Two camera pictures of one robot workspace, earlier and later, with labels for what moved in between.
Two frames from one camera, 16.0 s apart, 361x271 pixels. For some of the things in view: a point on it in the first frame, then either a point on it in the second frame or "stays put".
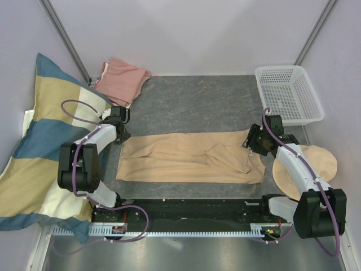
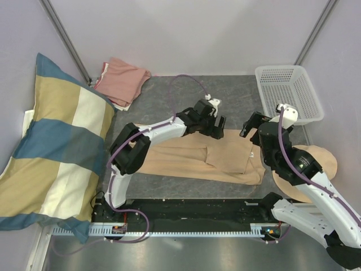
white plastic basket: x=286 y=91 stays put
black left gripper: x=125 y=136 to x=217 y=132
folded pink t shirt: x=120 y=82 stays put
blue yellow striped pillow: x=65 y=108 stays put
